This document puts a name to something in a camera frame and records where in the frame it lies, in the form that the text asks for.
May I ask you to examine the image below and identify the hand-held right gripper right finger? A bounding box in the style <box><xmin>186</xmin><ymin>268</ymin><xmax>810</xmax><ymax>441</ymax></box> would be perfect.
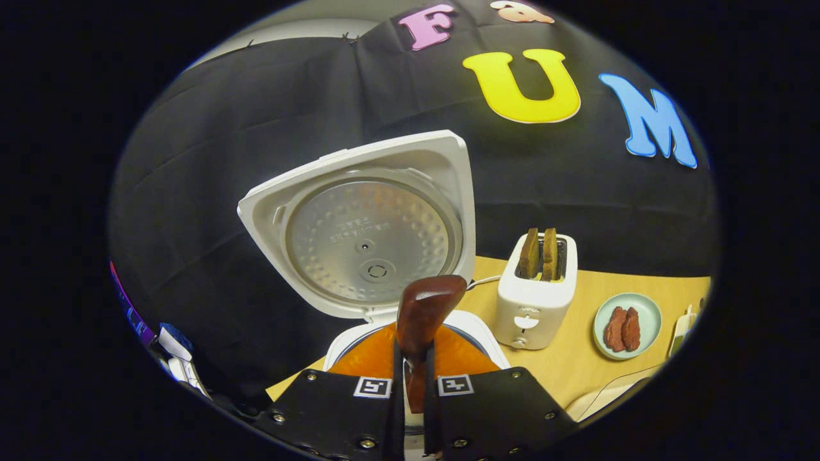
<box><xmin>423</xmin><ymin>323</ymin><xmax>580</xmax><ymax>461</ymax></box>

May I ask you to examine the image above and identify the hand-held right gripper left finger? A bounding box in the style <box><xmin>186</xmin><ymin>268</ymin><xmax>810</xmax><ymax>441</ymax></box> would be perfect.
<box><xmin>251</xmin><ymin>322</ymin><xmax>406</xmax><ymax>461</ymax></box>

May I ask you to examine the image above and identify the brown wooden spoon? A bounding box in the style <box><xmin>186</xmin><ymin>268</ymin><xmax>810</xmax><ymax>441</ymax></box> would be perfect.
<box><xmin>396</xmin><ymin>275</ymin><xmax>468</xmax><ymax>414</ymax></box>

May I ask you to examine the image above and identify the white rice cooker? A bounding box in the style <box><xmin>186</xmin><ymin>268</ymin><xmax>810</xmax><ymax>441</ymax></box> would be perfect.
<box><xmin>237</xmin><ymin>130</ymin><xmax>511</xmax><ymax>378</ymax></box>

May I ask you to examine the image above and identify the white toaster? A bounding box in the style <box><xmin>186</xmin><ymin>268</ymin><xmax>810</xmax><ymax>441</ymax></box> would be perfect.
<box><xmin>495</xmin><ymin>232</ymin><xmax>578</xmax><ymax>351</ymax></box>

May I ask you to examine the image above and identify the brown bread slice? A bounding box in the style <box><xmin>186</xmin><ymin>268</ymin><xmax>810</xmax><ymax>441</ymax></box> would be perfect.
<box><xmin>541</xmin><ymin>227</ymin><xmax>559</xmax><ymax>282</ymax></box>
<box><xmin>518</xmin><ymin>227</ymin><xmax>541</xmax><ymax>279</ymax></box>

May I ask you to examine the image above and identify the clear glass tray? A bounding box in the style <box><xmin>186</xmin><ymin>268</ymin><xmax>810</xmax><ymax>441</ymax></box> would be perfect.
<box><xmin>564</xmin><ymin>364</ymin><xmax>664</xmax><ymax>423</ymax></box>

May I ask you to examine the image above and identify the red meat slice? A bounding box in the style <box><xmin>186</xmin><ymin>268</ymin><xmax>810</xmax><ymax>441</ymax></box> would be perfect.
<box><xmin>621</xmin><ymin>307</ymin><xmax>641</xmax><ymax>352</ymax></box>
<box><xmin>603</xmin><ymin>306</ymin><xmax>627</xmax><ymax>352</ymax></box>

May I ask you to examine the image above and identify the white and blue packet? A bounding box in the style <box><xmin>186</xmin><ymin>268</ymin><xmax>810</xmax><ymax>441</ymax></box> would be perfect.
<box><xmin>157</xmin><ymin>322</ymin><xmax>212</xmax><ymax>399</ymax></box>

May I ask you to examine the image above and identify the pale green plate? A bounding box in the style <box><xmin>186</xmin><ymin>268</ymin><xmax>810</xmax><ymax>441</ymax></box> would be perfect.
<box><xmin>593</xmin><ymin>293</ymin><xmax>662</xmax><ymax>361</ymax></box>

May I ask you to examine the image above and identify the white divided dish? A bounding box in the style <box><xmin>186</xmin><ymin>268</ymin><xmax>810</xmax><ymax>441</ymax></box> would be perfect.
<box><xmin>666</xmin><ymin>304</ymin><xmax>699</xmax><ymax>359</ymax></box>

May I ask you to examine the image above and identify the purple striped object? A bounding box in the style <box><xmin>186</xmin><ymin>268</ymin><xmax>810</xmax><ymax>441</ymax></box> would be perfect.
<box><xmin>110</xmin><ymin>259</ymin><xmax>156</xmax><ymax>348</ymax></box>

